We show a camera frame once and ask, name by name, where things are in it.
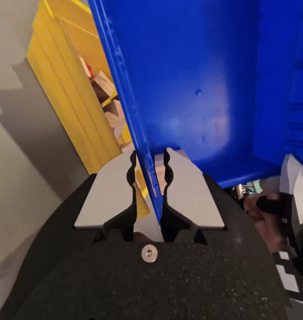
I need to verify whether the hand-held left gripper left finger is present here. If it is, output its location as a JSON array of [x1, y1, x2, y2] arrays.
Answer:
[[74, 150, 137, 242]]

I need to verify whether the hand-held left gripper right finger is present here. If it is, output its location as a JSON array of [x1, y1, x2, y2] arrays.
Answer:
[[161, 147, 225, 242]]

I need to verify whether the pile of plain wooden cubes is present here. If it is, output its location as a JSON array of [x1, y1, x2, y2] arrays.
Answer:
[[78, 54, 167, 195]]

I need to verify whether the yellow plastic bin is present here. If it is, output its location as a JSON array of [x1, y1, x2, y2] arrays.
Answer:
[[26, 0, 150, 218]]

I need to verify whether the blue plastic bin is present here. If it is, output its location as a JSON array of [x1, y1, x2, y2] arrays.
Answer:
[[88, 0, 303, 225]]

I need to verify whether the person's right hand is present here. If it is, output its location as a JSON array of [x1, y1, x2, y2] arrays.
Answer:
[[243, 191, 290, 253]]

